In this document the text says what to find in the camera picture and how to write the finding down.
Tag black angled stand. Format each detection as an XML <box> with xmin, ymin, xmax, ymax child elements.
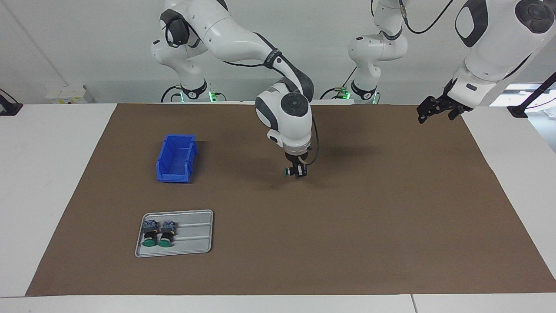
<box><xmin>507</xmin><ymin>72</ymin><xmax>556</xmax><ymax>119</ymax></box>

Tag brown table mat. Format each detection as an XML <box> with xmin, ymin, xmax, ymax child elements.
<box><xmin>25</xmin><ymin>103</ymin><xmax>556</xmax><ymax>297</ymax></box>

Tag blue plastic bin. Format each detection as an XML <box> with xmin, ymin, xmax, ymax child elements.
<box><xmin>156</xmin><ymin>134</ymin><xmax>199</xmax><ymax>183</ymax></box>

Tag silver metal tray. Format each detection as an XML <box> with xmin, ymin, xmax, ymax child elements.
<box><xmin>134</xmin><ymin>210</ymin><xmax>214</xmax><ymax>258</ymax></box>

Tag white cardboard boxes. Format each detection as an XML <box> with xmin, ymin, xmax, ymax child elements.
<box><xmin>46</xmin><ymin>85</ymin><xmax>94</xmax><ymax>105</ymax></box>

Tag black table clamp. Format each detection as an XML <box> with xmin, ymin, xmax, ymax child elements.
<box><xmin>0</xmin><ymin>89</ymin><xmax>23</xmax><ymax>117</ymax></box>

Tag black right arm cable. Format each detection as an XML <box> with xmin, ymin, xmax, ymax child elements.
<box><xmin>222</xmin><ymin>59</ymin><xmax>321</xmax><ymax>166</ymax></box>

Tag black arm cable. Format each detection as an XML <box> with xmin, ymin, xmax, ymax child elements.
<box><xmin>397</xmin><ymin>0</ymin><xmax>454</xmax><ymax>34</ymax></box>
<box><xmin>222</xmin><ymin>59</ymin><xmax>321</xmax><ymax>166</ymax></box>

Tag black base cable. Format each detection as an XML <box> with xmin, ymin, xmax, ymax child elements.
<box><xmin>321</xmin><ymin>65</ymin><xmax>357</xmax><ymax>100</ymax></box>
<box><xmin>161</xmin><ymin>85</ymin><xmax>183</xmax><ymax>103</ymax></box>

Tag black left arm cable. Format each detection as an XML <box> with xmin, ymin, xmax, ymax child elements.
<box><xmin>397</xmin><ymin>0</ymin><xmax>454</xmax><ymax>34</ymax></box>

